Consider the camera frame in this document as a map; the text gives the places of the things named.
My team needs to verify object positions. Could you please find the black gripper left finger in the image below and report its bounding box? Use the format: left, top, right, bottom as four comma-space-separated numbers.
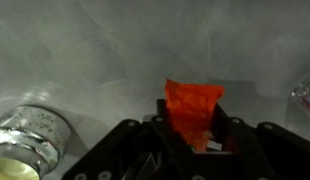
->
61, 98, 197, 180

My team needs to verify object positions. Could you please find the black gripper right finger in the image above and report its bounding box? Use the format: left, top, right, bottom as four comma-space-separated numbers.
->
209, 103, 310, 180

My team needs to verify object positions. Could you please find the orange sachet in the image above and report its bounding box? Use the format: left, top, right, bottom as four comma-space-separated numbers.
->
164, 78, 226, 153

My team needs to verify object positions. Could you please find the silver candle jar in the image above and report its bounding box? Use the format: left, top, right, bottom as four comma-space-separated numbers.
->
0, 104, 73, 180

